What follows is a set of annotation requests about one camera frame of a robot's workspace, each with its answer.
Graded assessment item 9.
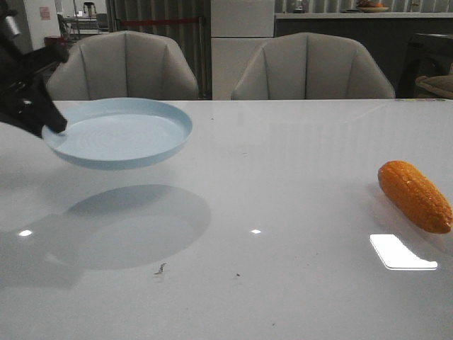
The beige upholstered chair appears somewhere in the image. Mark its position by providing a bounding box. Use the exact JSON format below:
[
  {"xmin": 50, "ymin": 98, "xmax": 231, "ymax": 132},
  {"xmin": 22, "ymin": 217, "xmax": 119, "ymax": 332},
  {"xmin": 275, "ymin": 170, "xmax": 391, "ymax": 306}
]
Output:
[
  {"xmin": 231, "ymin": 33, "xmax": 395, "ymax": 101},
  {"xmin": 47, "ymin": 30, "xmax": 199, "ymax": 101}
]

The orange toy corn cob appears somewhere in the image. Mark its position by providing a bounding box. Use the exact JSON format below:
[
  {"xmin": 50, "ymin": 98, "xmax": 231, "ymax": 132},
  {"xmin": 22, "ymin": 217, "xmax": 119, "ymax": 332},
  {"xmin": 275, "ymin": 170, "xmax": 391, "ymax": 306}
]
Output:
[{"xmin": 377, "ymin": 160, "xmax": 452, "ymax": 234}]

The fruit bowl on counter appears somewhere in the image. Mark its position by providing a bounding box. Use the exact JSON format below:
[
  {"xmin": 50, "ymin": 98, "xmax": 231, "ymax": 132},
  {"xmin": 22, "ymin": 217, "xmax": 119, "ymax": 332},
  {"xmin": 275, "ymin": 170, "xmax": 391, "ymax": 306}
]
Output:
[{"xmin": 356, "ymin": 0, "xmax": 389, "ymax": 13}]

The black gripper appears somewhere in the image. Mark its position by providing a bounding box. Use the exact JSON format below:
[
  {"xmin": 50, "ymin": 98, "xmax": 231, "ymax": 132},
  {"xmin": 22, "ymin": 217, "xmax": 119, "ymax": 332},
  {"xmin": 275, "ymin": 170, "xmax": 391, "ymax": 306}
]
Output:
[{"xmin": 1, "ymin": 10, "xmax": 69, "ymax": 137}]

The dark armchair with cushion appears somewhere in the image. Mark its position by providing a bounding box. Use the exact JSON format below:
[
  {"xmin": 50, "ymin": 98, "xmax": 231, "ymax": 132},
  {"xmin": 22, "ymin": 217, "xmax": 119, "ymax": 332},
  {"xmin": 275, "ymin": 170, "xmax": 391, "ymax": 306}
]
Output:
[{"xmin": 396, "ymin": 33, "xmax": 452, "ymax": 98}]

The dark grey counter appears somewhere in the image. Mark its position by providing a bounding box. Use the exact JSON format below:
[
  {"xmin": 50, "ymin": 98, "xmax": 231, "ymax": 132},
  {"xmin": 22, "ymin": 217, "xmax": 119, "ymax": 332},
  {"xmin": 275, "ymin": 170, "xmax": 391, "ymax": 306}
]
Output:
[{"xmin": 274, "ymin": 12, "xmax": 452, "ymax": 90}]

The right beige upholstered chair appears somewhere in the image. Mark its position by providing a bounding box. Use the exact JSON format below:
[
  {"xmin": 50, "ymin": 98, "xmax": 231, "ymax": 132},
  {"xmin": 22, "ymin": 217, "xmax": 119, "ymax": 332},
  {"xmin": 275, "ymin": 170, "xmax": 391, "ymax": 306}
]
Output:
[{"xmin": 231, "ymin": 33, "xmax": 395, "ymax": 101}]

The red barrier belt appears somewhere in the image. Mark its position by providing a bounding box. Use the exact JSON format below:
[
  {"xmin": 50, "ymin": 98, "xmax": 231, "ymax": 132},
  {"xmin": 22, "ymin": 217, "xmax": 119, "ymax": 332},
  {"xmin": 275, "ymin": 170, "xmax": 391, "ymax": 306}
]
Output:
[{"xmin": 119, "ymin": 17, "xmax": 199, "ymax": 26}]

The white cabinet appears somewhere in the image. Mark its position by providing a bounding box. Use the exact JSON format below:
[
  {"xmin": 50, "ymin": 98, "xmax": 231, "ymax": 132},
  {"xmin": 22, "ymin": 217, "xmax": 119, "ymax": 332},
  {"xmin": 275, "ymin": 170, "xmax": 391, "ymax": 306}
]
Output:
[{"xmin": 211, "ymin": 1, "xmax": 275, "ymax": 100}]

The left beige upholstered chair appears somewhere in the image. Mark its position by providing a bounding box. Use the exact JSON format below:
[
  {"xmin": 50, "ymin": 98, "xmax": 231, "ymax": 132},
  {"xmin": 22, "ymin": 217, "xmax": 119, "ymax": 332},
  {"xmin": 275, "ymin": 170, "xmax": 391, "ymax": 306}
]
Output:
[{"xmin": 47, "ymin": 30, "xmax": 199, "ymax": 101}]

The light blue round plate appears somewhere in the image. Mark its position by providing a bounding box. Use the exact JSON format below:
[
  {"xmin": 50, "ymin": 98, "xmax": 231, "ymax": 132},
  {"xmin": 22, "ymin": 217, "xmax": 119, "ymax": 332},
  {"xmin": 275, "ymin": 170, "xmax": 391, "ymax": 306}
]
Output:
[{"xmin": 42, "ymin": 98, "xmax": 193, "ymax": 170}]

